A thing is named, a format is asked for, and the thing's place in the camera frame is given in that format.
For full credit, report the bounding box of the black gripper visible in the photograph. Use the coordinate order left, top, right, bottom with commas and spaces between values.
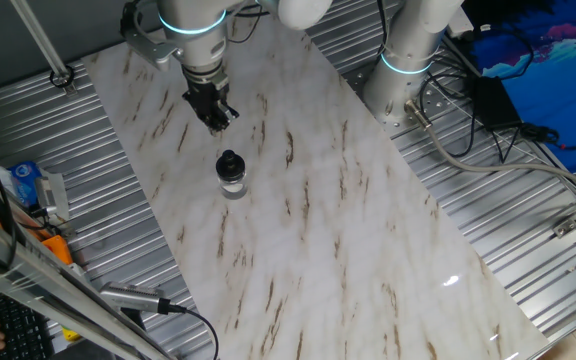
182, 73, 241, 136

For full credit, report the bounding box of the white marble pattern board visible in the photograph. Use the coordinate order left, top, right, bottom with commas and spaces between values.
81, 9, 552, 360

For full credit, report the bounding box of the slim aluminium pole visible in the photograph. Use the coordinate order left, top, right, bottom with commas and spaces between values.
9, 0, 78, 97

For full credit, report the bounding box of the blue and white tissue pack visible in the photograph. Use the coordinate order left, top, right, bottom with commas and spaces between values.
0, 159, 44, 209

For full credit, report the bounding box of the white power strip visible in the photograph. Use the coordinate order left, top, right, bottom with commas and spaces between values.
445, 5, 475, 40

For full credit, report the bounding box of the black power adapter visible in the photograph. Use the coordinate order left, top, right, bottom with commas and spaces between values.
469, 74, 524, 133

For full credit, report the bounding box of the black keyboard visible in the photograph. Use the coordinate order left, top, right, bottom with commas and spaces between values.
0, 277, 55, 360

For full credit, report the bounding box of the blue landscape picture mat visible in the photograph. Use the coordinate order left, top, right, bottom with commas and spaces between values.
460, 0, 576, 175

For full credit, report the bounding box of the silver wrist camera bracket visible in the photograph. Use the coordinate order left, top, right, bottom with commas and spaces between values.
121, 27, 189, 72

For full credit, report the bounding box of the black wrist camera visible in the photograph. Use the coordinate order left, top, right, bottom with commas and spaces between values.
119, 0, 139, 39

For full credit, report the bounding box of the black ring on pole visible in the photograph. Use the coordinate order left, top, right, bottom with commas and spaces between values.
48, 63, 76, 90

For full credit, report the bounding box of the black camera cable with plug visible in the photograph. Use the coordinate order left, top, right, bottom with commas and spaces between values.
157, 298, 220, 360

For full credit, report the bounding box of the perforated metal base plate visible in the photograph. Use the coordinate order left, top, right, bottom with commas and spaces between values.
345, 62, 452, 139

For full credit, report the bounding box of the grey hose with metal connector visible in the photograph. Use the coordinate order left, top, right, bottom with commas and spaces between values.
403, 98, 576, 201

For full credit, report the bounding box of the tangled black adapter cable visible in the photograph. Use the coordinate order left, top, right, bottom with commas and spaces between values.
490, 122, 576, 164

